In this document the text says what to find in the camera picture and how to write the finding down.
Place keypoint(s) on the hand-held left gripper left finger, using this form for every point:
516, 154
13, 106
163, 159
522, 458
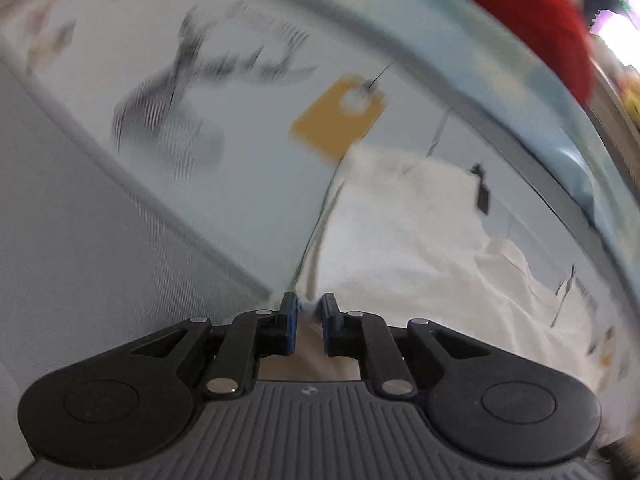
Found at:
289, 320

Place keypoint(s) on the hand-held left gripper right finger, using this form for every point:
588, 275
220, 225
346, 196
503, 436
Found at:
327, 325

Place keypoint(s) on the white shirt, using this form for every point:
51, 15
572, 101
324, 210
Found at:
400, 240

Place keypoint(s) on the deer printed bed sheet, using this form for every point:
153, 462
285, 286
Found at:
250, 125

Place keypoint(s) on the grey bed mat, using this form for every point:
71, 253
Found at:
75, 235

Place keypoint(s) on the red folded quilt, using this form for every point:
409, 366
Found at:
525, 0

